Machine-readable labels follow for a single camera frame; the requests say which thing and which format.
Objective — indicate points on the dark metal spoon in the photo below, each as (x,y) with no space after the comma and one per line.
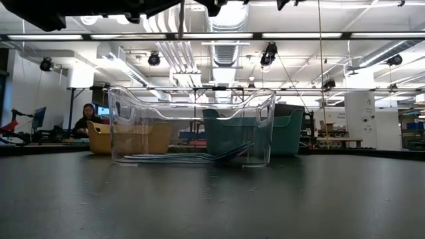
(244,147)

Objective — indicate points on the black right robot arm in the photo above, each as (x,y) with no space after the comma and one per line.
(282,2)

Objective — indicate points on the background black robot arm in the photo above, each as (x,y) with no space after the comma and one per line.
(197,127)

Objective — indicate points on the black round hanging device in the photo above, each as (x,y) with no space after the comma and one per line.
(46,64)
(154,59)
(395,60)
(329,84)
(270,49)

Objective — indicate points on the blue lit screen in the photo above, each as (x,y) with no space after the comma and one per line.
(103,111)

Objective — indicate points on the clear plastic bin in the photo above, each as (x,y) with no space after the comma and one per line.
(149,109)

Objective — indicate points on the person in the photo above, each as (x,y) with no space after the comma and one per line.
(87,121)

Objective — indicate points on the dark grey container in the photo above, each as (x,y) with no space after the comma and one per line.
(289,110)

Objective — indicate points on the yellow plastic bin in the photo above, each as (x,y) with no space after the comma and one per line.
(99,139)

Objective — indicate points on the computer monitor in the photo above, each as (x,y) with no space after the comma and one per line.
(39,116)

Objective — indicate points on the teal plastic bin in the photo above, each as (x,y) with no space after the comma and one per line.
(287,136)

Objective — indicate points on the cardboard box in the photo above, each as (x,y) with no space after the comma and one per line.
(327,127)

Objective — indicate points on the wooden bench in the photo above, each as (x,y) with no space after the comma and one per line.
(338,140)

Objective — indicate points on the shelf with blue boxes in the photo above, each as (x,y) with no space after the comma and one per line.
(415,126)

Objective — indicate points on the black overhead frame bar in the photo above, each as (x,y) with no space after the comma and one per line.
(232,36)

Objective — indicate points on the silver ventilation duct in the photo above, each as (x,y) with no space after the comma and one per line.
(225,53)

